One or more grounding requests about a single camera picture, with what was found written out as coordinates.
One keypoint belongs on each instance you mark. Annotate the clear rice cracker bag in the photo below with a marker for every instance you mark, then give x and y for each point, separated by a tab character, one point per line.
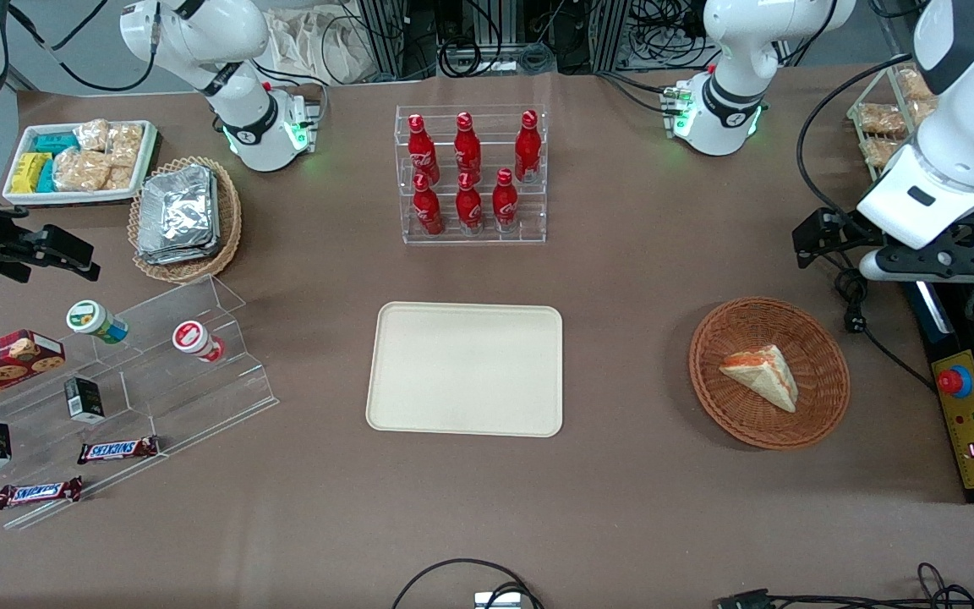
91	135
120	178
81	169
125	144

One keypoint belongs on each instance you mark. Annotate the triangular sandwich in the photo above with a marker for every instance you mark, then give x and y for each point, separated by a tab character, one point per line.
764	376

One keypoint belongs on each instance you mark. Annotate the beige plastic tray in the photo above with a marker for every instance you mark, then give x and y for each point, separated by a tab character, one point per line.
464	370

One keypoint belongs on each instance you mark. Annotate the white rectangular snack tray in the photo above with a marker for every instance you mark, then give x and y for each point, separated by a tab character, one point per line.
18	196

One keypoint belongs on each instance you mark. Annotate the oval wicker basket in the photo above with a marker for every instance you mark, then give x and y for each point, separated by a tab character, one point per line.
229	220

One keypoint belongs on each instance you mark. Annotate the snickers chocolate bar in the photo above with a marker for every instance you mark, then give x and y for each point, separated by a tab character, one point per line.
37	492
117	450

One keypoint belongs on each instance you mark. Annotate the white cloth bag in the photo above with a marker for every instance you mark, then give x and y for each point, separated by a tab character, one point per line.
305	46

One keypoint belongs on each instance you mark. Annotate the red lid yogurt cup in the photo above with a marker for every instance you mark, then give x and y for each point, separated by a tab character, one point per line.
195	340

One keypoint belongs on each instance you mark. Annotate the aluminium frame rack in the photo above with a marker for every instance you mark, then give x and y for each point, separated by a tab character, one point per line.
385	38

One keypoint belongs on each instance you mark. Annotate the round brown wicker basket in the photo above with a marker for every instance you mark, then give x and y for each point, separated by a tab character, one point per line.
821	397

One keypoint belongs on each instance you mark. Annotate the red tartan cookie box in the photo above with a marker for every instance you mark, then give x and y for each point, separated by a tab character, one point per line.
1	365

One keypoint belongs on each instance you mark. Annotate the silver foil pack stack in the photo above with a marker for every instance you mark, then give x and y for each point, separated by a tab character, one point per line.
176	216

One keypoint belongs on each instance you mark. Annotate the red cola bottle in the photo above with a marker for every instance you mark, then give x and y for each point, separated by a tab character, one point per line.
527	148
468	205
505	203
427	207
421	150
467	148

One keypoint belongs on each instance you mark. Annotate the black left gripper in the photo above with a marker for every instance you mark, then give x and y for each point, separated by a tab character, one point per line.
847	227

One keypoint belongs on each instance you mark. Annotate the black appliance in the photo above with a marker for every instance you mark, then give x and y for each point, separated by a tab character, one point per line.
922	321

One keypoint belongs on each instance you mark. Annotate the yellow snack packet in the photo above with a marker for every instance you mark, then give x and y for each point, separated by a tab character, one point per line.
29	172

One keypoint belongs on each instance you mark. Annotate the clear acrylic bottle rack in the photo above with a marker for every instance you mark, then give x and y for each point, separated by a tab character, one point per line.
474	178

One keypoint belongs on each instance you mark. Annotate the green lid yogurt cup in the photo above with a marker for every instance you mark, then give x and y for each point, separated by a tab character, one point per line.
94	320

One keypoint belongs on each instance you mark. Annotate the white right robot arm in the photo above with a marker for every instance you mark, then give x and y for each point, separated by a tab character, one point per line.
238	93

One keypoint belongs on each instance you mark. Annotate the small silver device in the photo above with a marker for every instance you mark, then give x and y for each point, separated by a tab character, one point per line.
497	600

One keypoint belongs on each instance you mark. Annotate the teal snack packet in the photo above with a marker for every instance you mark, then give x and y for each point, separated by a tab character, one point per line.
56	142
46	176

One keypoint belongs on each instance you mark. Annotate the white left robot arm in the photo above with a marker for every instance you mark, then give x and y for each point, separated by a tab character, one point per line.
960	127

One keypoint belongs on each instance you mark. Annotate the yellow emergency stop box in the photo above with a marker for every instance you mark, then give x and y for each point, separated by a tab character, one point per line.
973	423

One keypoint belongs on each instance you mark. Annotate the clear acrylic step shelf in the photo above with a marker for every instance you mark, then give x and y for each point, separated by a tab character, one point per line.
166	397

